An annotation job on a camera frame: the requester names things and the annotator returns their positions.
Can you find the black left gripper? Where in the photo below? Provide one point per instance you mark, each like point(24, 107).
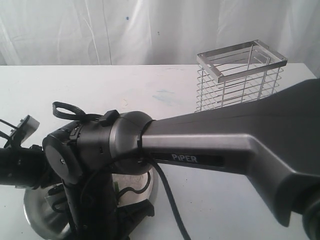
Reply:
point(26, 168)

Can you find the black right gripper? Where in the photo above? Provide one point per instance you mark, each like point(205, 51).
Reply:
point(94, 213)

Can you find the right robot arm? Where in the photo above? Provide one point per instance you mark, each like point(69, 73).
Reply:
point(274, 142)

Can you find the round stainless steel plate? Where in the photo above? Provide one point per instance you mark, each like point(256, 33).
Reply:
point(51, 225)

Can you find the white backdrop curtain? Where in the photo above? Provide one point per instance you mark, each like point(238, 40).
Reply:
point(152, 32)

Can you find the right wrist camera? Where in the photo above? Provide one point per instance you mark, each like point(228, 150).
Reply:
point(56, 198)

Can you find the chrome wire utensil basket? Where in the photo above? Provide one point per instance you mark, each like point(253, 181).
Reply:
point(237, 74)

